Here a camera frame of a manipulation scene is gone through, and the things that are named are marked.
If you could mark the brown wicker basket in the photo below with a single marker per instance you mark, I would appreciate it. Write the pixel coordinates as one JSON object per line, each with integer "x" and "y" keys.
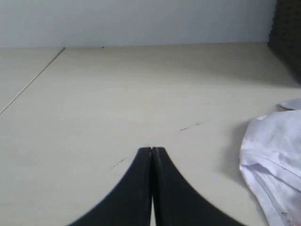
{"x": 285, "y": 35}

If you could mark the white t-shirt with red lettering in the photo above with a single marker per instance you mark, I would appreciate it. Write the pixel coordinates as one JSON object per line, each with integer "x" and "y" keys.
{"x": 270, "y": 163}

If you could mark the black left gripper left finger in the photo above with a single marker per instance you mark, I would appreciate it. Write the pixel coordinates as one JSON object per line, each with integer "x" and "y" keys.
{"x": 129, "y": 202}

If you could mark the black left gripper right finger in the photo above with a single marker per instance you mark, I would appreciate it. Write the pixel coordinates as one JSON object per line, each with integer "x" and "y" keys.
{"x": 176, "y": 202}

